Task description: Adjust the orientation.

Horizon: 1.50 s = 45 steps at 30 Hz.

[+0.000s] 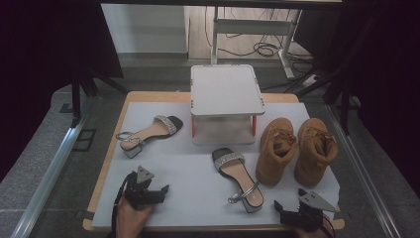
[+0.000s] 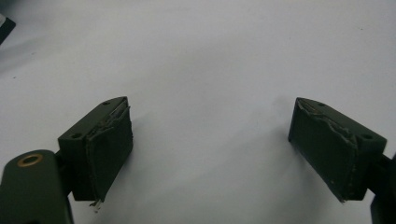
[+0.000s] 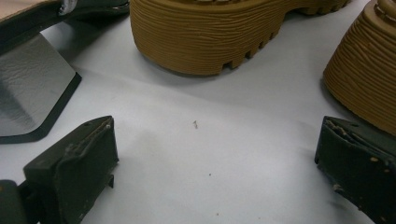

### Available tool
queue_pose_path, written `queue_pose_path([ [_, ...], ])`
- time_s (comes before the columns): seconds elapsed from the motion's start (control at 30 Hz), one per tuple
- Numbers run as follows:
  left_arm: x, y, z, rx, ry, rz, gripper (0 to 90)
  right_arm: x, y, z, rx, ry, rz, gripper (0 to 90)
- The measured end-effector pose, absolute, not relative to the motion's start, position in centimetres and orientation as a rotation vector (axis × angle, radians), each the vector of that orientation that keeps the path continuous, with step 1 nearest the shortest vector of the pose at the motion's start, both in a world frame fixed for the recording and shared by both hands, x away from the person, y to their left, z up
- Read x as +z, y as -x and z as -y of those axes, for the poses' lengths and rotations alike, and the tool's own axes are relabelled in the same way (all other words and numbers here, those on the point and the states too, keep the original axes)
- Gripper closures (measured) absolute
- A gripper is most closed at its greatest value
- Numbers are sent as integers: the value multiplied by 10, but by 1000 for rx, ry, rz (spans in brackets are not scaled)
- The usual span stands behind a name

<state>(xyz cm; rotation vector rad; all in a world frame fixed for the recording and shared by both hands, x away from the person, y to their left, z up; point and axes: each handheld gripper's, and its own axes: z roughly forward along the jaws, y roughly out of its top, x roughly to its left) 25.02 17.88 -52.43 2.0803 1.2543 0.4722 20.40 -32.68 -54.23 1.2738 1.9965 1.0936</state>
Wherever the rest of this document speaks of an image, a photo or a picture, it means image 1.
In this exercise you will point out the white metal desk frame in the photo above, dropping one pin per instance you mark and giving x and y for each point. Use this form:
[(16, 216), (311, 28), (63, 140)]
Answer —
[(251, 26)]

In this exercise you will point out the black curtain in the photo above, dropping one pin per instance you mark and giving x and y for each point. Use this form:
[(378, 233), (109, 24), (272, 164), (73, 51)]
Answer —
[(389, 82), (39, 66)]

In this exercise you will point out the tan suede lace-up boot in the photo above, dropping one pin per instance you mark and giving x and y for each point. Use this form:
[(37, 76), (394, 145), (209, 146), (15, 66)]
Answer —
[(275, 155), (313, 155)]

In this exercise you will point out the white two-tier shoe rack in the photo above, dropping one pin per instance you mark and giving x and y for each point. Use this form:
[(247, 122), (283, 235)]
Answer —
[(226, 89)]

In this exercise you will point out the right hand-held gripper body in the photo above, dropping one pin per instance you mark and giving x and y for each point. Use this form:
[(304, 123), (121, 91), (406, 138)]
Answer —
[(308, 211)]

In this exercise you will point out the black tripod stand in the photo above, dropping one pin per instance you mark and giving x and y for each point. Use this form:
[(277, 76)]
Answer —
[(76, 95)]

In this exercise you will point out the aluminium frame rail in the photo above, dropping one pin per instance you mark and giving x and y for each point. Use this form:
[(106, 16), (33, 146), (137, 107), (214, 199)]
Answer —
[(49, 178), (363, 178)]

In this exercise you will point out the white power strip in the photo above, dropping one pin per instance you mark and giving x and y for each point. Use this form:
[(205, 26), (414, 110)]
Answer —
[(310, 80)]

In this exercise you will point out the person's right hand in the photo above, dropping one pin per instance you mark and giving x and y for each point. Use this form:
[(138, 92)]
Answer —
[(325, 231)]

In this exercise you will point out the person's left hand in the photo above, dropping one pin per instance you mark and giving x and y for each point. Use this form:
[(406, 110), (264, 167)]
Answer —
[(130, 218)]

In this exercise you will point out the black overhead frame bar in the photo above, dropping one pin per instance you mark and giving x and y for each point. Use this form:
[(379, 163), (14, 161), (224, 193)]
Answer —
[(214, 2)]

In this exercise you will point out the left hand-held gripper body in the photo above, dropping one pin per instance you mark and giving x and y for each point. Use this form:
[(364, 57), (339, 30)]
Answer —
[(142, 193)]

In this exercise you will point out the black metal stand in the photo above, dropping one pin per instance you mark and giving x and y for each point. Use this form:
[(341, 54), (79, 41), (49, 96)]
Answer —
[(343, 82)]

